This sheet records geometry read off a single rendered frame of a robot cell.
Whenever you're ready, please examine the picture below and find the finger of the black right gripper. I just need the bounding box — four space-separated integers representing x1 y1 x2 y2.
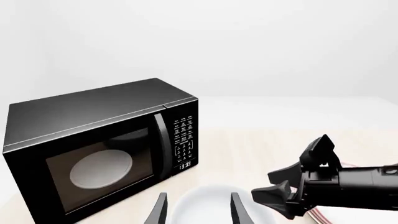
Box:
267 161 302 185
251 179 296 220

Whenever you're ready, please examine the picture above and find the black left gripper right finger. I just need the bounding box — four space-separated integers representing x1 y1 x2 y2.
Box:
230 192 255 224

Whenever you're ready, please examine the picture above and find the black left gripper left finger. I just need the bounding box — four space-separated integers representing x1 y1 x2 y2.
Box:
143 192 168 224

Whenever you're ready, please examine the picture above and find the white bowl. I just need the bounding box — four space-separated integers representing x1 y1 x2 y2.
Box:
170 185 276 224

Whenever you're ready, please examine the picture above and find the black microwave oven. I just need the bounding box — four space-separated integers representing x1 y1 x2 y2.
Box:
2 77 200 224

